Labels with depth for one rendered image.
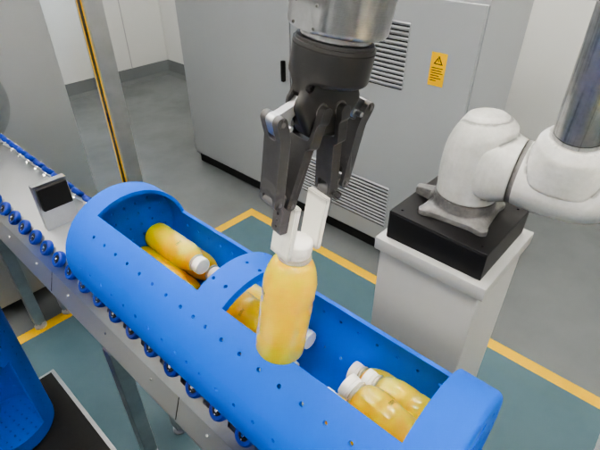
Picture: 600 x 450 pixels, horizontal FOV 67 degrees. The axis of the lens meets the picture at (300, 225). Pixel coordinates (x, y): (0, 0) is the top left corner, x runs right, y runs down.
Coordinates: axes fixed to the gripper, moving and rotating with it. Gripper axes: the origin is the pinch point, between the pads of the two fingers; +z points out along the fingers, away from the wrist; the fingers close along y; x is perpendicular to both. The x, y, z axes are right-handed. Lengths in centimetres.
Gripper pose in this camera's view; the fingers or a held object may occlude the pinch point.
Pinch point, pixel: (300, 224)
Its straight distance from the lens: 51.1
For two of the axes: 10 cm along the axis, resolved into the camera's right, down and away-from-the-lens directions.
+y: -7.3, 2.8, -6.2
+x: 6.6, 5.0, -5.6
